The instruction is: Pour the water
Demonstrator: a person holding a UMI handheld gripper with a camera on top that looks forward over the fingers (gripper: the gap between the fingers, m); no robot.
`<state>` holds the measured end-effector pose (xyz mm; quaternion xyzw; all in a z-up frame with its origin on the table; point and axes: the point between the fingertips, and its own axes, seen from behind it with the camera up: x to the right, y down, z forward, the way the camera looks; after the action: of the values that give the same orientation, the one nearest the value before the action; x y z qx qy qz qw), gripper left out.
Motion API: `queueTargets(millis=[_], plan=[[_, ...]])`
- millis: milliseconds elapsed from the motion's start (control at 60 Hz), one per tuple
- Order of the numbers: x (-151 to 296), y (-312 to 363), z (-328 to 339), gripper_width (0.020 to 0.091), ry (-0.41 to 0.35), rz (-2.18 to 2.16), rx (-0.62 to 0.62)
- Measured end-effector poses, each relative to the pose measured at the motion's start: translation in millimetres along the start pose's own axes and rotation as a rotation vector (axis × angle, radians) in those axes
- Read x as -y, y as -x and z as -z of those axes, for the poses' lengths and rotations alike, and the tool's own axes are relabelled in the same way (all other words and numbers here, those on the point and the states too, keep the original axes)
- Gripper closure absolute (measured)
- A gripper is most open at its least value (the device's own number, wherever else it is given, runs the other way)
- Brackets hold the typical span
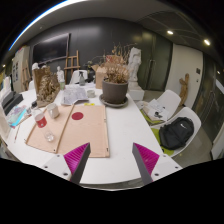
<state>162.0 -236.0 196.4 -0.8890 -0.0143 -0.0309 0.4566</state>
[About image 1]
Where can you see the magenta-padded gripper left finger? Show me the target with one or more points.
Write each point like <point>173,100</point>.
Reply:
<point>75,160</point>

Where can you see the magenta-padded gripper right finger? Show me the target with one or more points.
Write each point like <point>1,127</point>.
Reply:
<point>148,160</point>

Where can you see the clear red-label drink bottle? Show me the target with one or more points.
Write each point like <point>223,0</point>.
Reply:
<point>40,120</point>

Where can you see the light wooden drawing board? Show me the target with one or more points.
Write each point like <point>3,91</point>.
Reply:
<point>86,133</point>

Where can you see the black backpack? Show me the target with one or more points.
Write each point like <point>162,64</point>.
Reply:
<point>176,132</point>

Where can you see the flat round red coaster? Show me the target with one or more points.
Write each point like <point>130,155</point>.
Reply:
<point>77,116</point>

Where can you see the stack of papers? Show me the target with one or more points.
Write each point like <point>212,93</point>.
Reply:
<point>155,109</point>

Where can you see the yellow tag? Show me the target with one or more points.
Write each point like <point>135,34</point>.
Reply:
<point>89,104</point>

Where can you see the white shell chair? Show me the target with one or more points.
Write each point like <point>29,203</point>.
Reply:
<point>196,121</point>
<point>170,99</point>
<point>76,76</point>

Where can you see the thin paintbrush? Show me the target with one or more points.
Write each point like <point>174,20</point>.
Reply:
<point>16,134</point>

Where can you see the open newspaper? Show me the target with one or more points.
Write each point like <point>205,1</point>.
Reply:
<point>74,95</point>

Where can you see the grey plant saucer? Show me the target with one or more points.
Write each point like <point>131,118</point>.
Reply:
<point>113,104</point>

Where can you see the colourful printed book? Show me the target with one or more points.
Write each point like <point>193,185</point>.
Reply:
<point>18,116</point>

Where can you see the white bottle with green label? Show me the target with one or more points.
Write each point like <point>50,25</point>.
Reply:
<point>62,85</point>

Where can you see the dried plant in grey pot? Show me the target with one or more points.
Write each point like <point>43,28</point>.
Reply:
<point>115,90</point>

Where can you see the golden relief sculpture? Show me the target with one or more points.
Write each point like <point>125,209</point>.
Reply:
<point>46,87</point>

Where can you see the wooden figure sculpture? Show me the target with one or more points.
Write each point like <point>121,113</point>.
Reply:
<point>184,88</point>

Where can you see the grey spray bottle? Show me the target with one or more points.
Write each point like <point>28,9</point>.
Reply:
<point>82,80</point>

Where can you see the brown cardboard box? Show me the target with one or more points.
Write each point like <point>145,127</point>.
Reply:
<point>99,77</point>

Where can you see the black box stack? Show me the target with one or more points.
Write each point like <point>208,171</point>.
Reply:
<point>10,101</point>

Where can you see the white plaster bust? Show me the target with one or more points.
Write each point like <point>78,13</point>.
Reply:
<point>60,74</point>
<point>35,66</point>

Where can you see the white plaster statue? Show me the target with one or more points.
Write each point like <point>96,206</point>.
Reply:
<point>134,68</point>

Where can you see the wooden easel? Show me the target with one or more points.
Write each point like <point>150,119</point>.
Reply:
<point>71,65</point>

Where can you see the white cabinet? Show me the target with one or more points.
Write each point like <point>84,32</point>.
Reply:
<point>18,66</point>

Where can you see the round ceiling spot light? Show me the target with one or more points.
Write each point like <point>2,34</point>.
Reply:
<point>170,32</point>
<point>207,42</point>

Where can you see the black wall screen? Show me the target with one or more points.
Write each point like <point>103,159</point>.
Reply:
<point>50,48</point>

